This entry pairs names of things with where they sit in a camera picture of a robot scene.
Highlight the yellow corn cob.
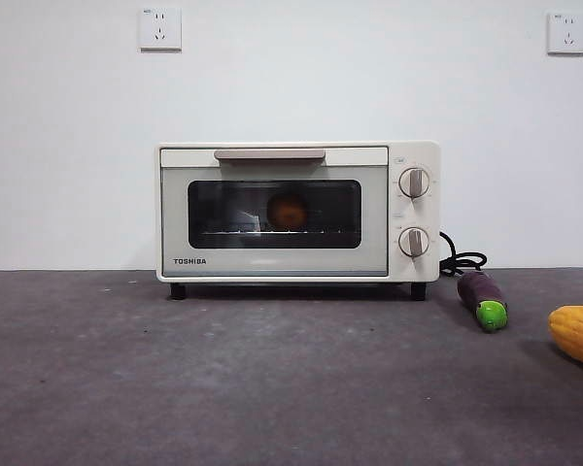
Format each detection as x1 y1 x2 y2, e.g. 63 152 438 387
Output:
548 305 583 374

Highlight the white toaster oven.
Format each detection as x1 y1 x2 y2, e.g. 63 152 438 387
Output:
154 140 442 302

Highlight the oven door with beige handle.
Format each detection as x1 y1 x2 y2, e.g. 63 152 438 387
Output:
159 147 390 279

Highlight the purple toy eggplant green stem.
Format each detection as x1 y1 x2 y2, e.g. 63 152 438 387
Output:
456 271 510 335

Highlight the metal wire oven rack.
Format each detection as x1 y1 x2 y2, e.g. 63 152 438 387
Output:
194 227 360 239

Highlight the white wall socket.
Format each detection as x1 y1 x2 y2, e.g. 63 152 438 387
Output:
139 7 183 52
547 12 583 55

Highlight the black oven power cable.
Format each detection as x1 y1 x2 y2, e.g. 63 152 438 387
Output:
439 231 489 278

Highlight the orange brown potato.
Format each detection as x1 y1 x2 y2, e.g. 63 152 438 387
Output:
266 191 311 230

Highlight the beige oven knob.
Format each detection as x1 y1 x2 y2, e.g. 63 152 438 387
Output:
398 226 432 259
398 167 432 200

